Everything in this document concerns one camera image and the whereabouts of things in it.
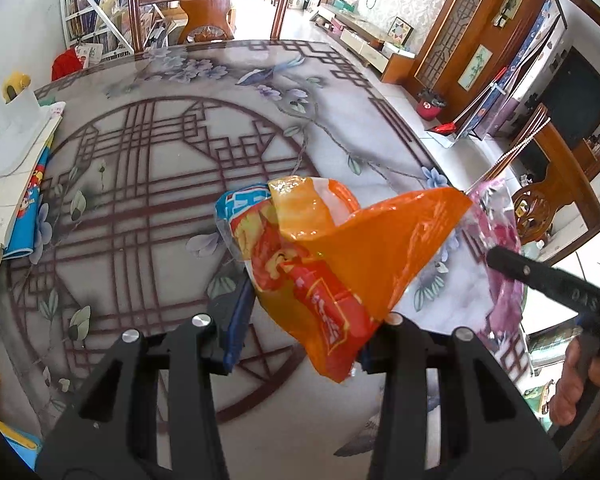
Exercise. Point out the person's right hand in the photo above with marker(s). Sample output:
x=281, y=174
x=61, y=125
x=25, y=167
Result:
x=570, y=390

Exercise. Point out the pink foil wrapper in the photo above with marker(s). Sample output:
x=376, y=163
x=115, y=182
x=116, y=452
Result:
x=502, y=225

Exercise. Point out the blue bordered leaning board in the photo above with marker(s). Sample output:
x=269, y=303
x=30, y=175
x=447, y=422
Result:
x=530, y=60

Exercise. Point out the white book rack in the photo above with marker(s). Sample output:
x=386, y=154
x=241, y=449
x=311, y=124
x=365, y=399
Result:
x=95, y=15

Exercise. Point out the framed star picture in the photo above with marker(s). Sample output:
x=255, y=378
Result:
x=401, y=31

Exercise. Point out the low television cabinet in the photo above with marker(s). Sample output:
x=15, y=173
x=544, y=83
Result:
x=365, y=40

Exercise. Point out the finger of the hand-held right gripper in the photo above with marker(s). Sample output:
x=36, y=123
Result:
x=525, y=270

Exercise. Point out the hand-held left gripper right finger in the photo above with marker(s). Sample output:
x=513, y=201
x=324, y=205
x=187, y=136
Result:
x=410, y=350

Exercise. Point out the dark door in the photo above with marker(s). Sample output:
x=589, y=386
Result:
x=575, y=105

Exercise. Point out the carved wooden chair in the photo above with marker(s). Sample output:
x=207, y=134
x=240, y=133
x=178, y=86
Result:
x=560, y=175

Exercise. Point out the blue picture book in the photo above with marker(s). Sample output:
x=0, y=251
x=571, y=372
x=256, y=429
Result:
x=27, y=215

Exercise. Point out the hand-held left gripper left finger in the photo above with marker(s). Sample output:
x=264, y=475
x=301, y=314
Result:
x=237, y=320

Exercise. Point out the red dustpan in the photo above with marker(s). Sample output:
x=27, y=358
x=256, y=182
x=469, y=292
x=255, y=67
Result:
x=442, y=132

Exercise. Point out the orange snack bag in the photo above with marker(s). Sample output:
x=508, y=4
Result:
x=340, y=270

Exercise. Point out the red bag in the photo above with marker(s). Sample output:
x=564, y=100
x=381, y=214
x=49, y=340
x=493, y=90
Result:
x=67, y=66

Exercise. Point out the stack of white papers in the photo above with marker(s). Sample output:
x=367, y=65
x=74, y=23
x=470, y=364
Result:
x=10, y=170

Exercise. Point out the yellow tape dispenser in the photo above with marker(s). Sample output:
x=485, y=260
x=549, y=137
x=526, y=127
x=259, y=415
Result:
x=17, y=87

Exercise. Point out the small bamboo painting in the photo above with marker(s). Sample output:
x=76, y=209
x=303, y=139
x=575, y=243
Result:
x=475, y=67

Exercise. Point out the red bucket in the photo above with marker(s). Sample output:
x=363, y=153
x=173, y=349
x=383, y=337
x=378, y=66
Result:
x=430, y=107

